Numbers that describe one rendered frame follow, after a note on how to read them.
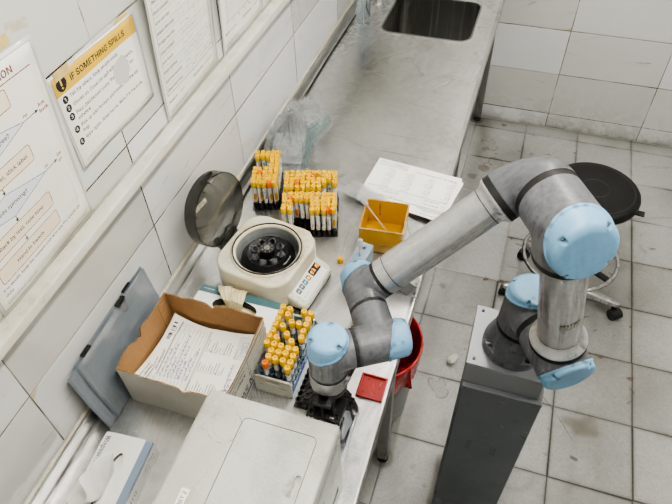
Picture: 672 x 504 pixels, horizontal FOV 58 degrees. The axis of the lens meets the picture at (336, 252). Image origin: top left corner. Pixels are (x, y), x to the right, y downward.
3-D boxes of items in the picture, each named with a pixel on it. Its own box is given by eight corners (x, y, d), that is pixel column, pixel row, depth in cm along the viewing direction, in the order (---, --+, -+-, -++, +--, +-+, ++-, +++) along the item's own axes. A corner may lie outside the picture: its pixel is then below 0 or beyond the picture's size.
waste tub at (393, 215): (401, 257, 185) (403, 234, 177) (358, 251, 187) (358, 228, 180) (408, 227, 193) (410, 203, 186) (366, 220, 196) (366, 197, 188)
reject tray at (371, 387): (381, 403, 152) (381, 401, 151) (355, 395, 154) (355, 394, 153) (388, 380, 156) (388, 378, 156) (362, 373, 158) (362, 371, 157)
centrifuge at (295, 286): (300, 325, 169) (297, 297, 160) (211, 288, 178) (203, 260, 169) (339, 266, 183) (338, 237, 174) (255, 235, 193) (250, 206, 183)
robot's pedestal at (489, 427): (494, 474, 228) (549, 341, 163) (486, 527, 215) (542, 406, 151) (441, 459, 232) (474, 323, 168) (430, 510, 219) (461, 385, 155)
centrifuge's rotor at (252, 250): (279, 291, 170) (276, 274, 165) (232, 272, 175) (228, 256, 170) (305, 254, 179) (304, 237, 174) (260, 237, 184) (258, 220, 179)
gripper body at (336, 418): (305, 427, 126) (302, 398, 117) (319, 391, 132) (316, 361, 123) (341, 437, 125) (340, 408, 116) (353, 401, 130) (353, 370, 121)
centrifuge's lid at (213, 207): (187, 202, 155) (162, 195, 159) (214, 270, 173) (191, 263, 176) (233, 153, 168) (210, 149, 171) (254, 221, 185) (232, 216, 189)
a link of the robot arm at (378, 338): (398, 293, 117) (342, 304, 115) (416, 341, 109) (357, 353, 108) (396, 318, 123) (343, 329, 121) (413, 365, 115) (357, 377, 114)
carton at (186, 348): (233, 432, 148) (223, 401, 137) (129, 400, 154) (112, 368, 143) (271, 349, 164) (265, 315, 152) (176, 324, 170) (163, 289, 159)
